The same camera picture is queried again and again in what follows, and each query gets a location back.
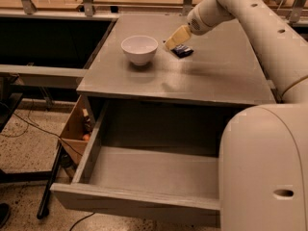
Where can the open grey top drawer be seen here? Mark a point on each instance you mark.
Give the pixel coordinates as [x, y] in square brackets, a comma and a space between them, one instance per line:
[149, 161]

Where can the dark blue rxbar wrapper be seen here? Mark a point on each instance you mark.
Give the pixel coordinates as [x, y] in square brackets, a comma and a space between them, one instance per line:
[182, 51]

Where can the white ceramic bowl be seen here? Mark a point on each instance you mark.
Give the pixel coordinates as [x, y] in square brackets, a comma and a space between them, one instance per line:
[139, 50]

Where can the grey metal rail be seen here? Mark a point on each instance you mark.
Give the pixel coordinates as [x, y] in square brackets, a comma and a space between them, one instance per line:
[44, 76]

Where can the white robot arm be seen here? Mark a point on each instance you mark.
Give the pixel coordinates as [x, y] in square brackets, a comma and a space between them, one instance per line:
[263, 155]

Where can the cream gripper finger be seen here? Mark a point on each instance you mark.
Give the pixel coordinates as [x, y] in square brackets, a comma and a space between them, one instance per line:
[182, 34]

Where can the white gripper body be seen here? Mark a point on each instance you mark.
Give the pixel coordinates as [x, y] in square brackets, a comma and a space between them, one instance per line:
[199, 23]

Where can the grey cabinet with top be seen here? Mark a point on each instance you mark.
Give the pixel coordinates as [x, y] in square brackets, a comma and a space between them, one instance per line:
[222, 72]

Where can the black table leg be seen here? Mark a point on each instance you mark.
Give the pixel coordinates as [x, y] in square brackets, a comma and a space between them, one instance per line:
[43, 210]

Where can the black shoe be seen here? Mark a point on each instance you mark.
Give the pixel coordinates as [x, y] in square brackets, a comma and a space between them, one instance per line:
[5, 211]

